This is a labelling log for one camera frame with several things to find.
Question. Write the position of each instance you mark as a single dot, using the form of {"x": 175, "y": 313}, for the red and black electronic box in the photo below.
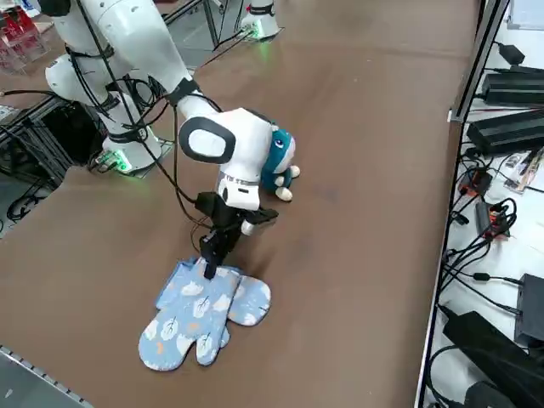
{"x": 478, "y": 183}

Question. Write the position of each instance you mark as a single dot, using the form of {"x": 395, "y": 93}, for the aluminium frame rail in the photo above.
{"x": 38, "y": 370}

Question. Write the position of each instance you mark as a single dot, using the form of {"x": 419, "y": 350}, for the orange electronic module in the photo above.
{"x": 497, "y": 225}

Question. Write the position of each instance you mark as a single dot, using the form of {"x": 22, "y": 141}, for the clear box with red packets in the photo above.
{"x": 21, "y": 42}

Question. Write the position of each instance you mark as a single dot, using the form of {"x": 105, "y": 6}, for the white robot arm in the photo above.
{"x": 261, "y": 13}
{"x": 140, "y": 38}

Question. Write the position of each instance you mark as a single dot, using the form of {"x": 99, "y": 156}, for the black rectangular box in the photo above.
{"x": 531, "y": 310}

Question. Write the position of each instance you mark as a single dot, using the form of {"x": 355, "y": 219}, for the aluminium frame post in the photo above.
{"x": 478, "y": 64}

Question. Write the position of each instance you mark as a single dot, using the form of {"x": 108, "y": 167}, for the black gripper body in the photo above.
{"x": 217, "y": 212}

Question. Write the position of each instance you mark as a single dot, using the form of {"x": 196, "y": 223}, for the black power adapter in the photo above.
{"x": 506, "y": 134}
{"x": 512, "y": 53}
{"x": 514, "y": 89}
{"x": 480, "y": 340}

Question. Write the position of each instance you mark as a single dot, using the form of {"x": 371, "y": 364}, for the small blue plush doll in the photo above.
{"x": 280, "y": 153}

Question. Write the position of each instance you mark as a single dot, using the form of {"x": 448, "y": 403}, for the blue patterned oven mitt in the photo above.
{"x": 187, "y": 314}
{"x": 253, "y": 302}

